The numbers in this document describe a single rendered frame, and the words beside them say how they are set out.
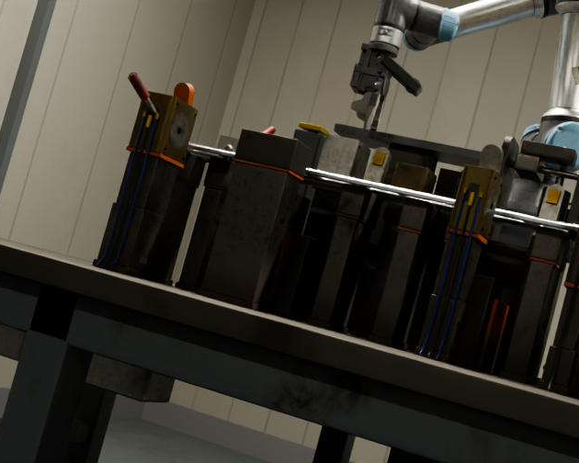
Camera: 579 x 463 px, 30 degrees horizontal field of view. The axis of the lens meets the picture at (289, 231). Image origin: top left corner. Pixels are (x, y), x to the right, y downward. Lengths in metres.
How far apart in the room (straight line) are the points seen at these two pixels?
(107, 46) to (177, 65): 0.57
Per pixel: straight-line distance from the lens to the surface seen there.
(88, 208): 4.59
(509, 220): 2.14
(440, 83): 5.11
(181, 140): 2.15
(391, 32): 2.57
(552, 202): 2.21
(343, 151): 2.33
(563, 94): 2.66
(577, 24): 2.70
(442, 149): 2.43
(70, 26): 4.29
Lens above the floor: 0.72
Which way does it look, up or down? 4 degrees up
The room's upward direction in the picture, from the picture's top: 15 degrees clockwise
